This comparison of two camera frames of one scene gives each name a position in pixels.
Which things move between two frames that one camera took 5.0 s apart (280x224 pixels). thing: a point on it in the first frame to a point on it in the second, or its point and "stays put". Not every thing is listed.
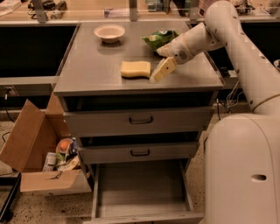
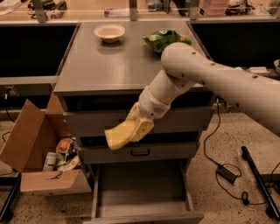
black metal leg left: x=14 y=181 stays put
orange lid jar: x=63 y=145 stays put
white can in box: x=49 y=163 stays put
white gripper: x=178 y=50 to x=150 y=106
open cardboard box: x=34 y=135 stays put
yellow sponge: x=136 y=69 to x=120 y=135
